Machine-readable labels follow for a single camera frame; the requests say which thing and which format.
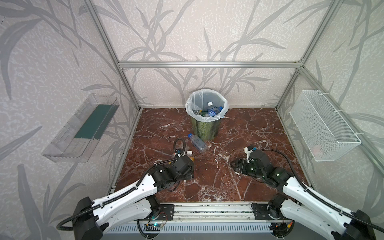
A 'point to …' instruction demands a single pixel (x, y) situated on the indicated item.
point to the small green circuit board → (155, 226)
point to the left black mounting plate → (166, 212)
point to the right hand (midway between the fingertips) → (234, 160)
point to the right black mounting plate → (260, 212)
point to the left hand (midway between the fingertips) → (193, 167)
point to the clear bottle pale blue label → (213, 111)
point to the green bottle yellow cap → (203, 112)
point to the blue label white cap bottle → (211, 108)
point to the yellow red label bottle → (189, 154)
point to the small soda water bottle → (200, 144)
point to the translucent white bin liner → (198, 100)
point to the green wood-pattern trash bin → (207, 131)
